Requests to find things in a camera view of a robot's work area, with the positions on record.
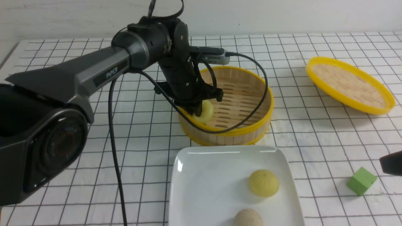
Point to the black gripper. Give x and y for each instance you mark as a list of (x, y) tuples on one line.
[(185, 85)]

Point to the yellow steamed bun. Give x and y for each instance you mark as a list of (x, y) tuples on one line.
[(263, 183), (206, 113)]

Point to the beige steamed bun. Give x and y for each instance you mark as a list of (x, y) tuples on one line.
[(248, 217)]

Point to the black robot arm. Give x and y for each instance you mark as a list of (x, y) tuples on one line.
[(45, 112)]

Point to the white square plate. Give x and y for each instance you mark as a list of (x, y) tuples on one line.
[(209, 186)]

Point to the yellow steamed bun on plate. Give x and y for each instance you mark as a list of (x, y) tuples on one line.
[(263, 183)]

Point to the yellow-rimmed bamboo steamer basket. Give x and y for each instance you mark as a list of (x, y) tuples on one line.
[(243, 90)]

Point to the white grid tablecloth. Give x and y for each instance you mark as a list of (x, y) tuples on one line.
[(324, 141)]

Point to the yellow-rimmed bamboo steamer lid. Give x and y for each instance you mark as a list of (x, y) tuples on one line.
[(350, 85)]

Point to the green cube block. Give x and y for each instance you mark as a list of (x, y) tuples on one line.
[(361, 181)]

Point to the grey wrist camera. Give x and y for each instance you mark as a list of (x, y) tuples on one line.
[(211, 55)]

